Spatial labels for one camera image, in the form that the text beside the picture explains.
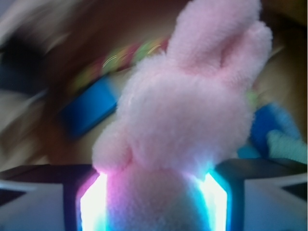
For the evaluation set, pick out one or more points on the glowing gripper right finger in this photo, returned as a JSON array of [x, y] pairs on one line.
[[257, 195]]

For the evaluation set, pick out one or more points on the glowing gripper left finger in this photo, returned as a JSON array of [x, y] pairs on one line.
[[53, 198]]

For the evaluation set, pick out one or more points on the pink plush bunny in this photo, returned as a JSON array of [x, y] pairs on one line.
[[182, 112]]

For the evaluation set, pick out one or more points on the teal terry cloth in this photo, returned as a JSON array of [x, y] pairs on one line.
[[283, 146]]

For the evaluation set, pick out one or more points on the blue mesh sponge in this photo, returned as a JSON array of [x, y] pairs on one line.
[[269, 119]]

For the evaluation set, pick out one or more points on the blue rectangular block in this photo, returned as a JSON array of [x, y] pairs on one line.
[[88, 109]]

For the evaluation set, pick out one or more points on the multicolour braided rope toy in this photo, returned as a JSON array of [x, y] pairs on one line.
[[134, 56]]

